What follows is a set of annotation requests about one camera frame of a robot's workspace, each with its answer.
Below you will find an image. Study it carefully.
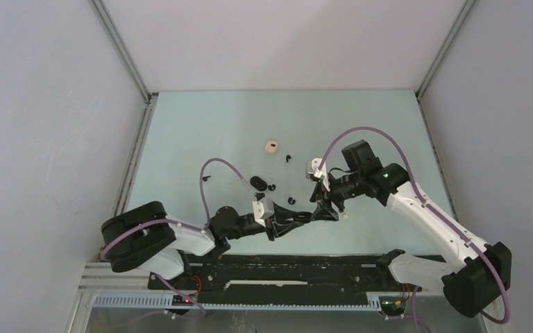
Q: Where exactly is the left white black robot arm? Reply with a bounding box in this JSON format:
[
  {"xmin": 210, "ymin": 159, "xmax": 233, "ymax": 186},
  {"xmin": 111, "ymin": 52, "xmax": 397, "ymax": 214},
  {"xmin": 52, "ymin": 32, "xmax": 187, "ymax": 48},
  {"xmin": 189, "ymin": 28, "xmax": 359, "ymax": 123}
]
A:
[{"xmin": 100, "ymin": 199, "xmax": 312, "ymax": 289}]

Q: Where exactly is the left aluminium corner post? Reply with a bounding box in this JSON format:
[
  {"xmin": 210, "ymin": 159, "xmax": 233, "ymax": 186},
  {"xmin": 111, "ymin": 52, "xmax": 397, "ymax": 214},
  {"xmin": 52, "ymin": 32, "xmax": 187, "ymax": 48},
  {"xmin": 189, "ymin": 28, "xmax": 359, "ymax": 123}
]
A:
[{"xmin": 88, "ymin": 0, "xmax": 152, "ymax": 103}]

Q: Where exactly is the black closed charging case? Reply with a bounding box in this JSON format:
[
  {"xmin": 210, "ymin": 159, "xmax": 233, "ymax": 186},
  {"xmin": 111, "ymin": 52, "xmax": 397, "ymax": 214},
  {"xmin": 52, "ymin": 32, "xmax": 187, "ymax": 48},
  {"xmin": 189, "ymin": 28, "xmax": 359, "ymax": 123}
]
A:
[{"xmin": 249, "ymin": 176, "xmax": 269, "ymax": 192}]

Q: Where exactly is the black charging case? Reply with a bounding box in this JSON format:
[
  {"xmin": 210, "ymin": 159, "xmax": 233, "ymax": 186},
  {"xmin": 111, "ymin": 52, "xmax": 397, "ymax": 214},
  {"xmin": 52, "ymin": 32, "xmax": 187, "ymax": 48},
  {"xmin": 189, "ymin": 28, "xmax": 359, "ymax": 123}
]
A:
[
  {"xmin": 249, "ymin": 176, "xmax": 269, "ymax": 192},
  {"xmin": 294, "ymin": 212, "xmax": 312, "ymax": 223}
]

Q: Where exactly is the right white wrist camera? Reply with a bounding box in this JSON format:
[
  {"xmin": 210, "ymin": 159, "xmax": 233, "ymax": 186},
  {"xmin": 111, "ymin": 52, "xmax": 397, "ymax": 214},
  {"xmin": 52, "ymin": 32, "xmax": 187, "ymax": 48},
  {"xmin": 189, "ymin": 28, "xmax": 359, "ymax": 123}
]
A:
[{"xmin": 305, "ymin": 158, "xmax": 330, "ymax": 191}]

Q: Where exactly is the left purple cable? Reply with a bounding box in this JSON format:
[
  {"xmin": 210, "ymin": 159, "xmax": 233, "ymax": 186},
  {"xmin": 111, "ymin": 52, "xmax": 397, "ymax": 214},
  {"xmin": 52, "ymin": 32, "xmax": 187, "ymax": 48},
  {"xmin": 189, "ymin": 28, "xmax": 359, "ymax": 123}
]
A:
[{"xmin": 100, "ymin": 157, "xmax": 260, "ymax": 263}]

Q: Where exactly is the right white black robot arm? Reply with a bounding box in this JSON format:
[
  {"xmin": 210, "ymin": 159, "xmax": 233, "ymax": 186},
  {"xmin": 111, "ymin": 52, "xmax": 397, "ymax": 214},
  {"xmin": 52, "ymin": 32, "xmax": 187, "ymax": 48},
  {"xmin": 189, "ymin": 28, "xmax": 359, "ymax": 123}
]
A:
[{"xmin": 306, "ymin": 140, "xmax": 512, "ymax": 318}]

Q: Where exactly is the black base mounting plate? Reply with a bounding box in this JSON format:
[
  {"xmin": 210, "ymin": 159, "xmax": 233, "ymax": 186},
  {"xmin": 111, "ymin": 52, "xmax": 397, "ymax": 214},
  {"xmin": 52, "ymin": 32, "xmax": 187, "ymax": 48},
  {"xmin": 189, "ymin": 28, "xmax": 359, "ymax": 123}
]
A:
[{"xmin": 169, "ymin": 255, "xmax": 415, "ymax": 304}]

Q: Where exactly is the white slotted cable duct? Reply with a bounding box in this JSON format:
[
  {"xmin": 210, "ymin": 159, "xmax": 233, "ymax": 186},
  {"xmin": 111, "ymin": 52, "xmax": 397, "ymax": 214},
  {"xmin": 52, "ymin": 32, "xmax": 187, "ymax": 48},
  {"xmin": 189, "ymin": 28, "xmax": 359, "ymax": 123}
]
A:
[{"xmin": 92, "ymin": 293, "xmax": 382, "ymax": 312}]

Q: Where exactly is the purple cable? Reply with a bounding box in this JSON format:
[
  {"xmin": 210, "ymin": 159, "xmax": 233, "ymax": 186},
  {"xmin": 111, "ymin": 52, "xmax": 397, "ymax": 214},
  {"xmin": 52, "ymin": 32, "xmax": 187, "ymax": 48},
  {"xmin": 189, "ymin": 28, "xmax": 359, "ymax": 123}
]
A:
[
  {"xmin": 100, "ymin": 157, "xmax": 260, "ymax": 263},
  {"xmin": 316, "ymin": 126, "xmax": 512, "ymax": 325}
]

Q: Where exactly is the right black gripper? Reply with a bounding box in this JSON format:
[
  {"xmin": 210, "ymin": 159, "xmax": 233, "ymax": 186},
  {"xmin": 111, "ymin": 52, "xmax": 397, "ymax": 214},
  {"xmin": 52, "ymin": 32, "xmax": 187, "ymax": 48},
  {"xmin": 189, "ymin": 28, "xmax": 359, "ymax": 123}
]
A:
[{"xmin": 310, "ymin": 171, "xmax": 364, "ymax": 221}]

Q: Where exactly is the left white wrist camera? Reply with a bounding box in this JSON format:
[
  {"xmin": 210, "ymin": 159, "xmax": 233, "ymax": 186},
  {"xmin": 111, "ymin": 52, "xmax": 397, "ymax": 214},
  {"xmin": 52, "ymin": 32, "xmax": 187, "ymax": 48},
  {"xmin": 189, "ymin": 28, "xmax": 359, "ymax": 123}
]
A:
[{"xmin": 253, "ymin": 197, "xmax": 275, "ymax": 222}]

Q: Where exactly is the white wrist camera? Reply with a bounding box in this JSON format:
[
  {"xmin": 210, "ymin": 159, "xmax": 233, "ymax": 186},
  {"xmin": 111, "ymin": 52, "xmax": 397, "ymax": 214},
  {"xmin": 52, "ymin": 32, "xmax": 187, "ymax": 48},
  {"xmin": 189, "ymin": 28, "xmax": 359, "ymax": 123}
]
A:
[
  {"xmin": 253, "ymin": 197, "xmax": 275, "ymax": 222},
  {"xmin": 305, "ymin": 158, "xmax": 330, "ymax": 191}
]

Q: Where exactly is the beige earbud charging case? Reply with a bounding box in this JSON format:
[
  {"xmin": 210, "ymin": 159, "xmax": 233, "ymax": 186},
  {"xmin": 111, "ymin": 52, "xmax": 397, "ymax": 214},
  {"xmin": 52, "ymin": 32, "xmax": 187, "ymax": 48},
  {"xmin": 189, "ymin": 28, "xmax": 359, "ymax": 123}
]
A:
[{"xmin": 264, "ymin": 140, "xmax": 278, "ymax": 154}]

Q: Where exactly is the left controller board red led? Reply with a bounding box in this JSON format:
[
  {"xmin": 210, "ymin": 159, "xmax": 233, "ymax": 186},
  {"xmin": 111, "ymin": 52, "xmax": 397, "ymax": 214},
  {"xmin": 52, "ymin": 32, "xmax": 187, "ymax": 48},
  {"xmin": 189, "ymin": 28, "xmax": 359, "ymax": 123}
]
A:
[{"xmin": 171, "ymin": 296, "xmax": 195, "ymax": 307}]

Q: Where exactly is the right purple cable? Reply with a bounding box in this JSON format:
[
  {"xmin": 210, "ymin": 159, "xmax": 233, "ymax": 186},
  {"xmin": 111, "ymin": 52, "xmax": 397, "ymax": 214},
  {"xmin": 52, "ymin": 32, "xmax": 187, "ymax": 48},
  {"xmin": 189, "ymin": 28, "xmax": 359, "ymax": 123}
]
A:
[{"xmin": 316, "ymin": 126, "xmax": 512, "ymax": 325}]

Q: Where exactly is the aluminium frame rail front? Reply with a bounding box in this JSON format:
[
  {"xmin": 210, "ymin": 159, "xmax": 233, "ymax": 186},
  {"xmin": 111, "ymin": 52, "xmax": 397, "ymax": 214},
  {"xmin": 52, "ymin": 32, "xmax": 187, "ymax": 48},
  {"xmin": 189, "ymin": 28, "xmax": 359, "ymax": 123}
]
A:
[{"xmin": 66, "ymin": 262, "xmax": 511, "ymax": 333}]

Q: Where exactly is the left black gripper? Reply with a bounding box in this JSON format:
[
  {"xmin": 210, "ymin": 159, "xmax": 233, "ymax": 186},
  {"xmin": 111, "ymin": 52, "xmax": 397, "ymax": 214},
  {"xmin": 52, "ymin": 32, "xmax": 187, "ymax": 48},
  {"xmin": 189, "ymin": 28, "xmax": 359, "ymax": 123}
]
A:
[{"xmin": 225, "ymin": 200, "xmax": 303, "ymax": 241}]

